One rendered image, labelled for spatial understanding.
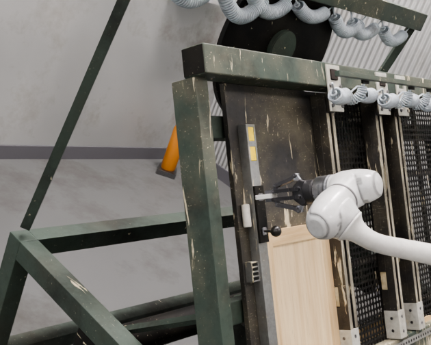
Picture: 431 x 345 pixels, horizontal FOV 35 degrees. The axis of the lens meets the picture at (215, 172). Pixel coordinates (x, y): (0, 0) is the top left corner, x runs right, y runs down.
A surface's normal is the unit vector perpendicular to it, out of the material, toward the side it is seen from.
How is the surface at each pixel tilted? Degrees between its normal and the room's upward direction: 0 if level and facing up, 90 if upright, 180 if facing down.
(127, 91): 90
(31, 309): 0
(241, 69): 56
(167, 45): 90
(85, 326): 90
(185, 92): 90
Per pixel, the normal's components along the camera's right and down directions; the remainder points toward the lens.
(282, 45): 0.67, 0.47
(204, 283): -0.66, 0.04
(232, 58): 0.75, -0.11
